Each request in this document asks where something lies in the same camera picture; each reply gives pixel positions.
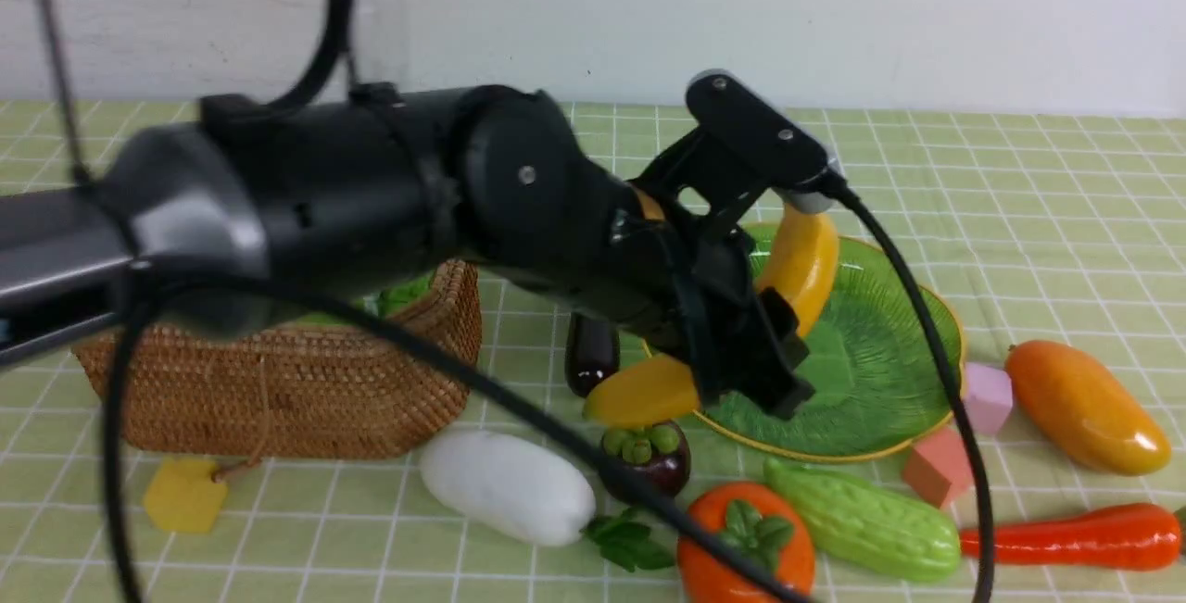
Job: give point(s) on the woven wicker basket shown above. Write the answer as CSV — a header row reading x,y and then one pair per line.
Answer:
x,y
307,390

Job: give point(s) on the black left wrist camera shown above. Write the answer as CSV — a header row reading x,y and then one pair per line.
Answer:
x,y
740,147

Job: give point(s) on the dark purple toy eggplant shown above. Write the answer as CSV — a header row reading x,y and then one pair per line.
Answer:
x,y
592,353

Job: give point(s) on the dark purple toy mangosteen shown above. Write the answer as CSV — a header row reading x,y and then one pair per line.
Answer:
x,y
660,453

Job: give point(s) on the pink foam cube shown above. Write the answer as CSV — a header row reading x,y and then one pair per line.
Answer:
x,y
988,397

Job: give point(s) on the green fabric basket liner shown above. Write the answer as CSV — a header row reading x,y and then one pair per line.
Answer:
x,y
382,303

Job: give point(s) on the white toy radish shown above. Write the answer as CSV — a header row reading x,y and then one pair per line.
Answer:
x,y
532,495

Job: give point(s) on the salmon red foam cube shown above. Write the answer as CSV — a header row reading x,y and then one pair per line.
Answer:
x,y
936,468

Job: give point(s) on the yellow toy banana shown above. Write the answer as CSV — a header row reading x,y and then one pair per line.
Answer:
x,y
796,279

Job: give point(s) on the red orange toy carrot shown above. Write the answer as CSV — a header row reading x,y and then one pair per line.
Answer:
x,y
1140,537

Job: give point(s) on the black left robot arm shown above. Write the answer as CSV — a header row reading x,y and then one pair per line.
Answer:
x,y
348,198

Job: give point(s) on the orange yellow toy mango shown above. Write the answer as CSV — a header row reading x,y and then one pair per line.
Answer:
x,y
1078,403

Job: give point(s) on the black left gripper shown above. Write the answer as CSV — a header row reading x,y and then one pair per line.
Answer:
x,y
706,336

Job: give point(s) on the green toy bitter gourd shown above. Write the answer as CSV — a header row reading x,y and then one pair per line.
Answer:
x,y
878,529

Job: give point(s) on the green glass leaf plate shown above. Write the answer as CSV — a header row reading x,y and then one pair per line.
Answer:
x,y
876,389

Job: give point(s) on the orange toy persimmon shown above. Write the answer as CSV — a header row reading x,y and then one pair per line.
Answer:
x,y
760,525

